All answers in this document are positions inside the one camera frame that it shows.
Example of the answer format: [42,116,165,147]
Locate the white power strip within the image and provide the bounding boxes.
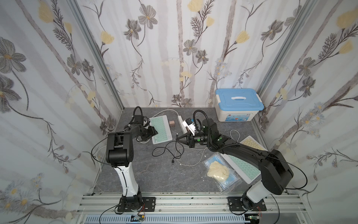
[178,115,187,134]

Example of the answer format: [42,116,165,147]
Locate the green keyboard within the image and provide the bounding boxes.
[227,155,261,184]
[150,115,172,145]

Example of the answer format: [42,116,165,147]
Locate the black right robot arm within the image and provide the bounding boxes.
[176,110,294,211]

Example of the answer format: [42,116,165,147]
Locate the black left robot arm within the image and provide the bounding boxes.
[105,106,158,214]

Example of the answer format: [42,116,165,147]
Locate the bag of gloves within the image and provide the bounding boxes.
[202,153,243,193]

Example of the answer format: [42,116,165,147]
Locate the blue lid storage box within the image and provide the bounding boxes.
[215,88,264,122]

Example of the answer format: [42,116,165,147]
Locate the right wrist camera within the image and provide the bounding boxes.
[182,119,196,135]

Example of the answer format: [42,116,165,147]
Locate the white power strip cord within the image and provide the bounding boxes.
[149,108,180,119]

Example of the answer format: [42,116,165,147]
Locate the yellow wireless keyboard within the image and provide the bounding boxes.
[240,136,267,151]

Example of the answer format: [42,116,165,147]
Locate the white ribbed cable duct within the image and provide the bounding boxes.
[82,214,250,224]

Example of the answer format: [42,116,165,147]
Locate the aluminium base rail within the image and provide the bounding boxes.
[74,192,312,224]

